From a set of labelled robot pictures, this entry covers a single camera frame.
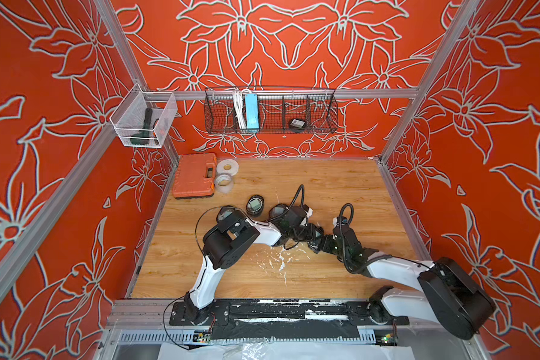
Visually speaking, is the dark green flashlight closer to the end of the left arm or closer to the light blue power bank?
the light blue power bank

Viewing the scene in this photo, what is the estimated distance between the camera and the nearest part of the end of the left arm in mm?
760

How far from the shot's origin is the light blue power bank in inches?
35.4

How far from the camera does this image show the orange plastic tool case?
103 cm

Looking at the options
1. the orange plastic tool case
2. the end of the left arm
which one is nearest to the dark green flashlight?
the orange plastic tool case

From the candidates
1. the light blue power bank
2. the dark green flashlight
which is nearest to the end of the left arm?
the light blue power bank

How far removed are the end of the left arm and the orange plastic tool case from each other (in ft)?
1.40

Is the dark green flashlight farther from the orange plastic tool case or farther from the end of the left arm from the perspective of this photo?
the end of the left arm

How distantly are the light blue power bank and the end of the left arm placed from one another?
379 mm
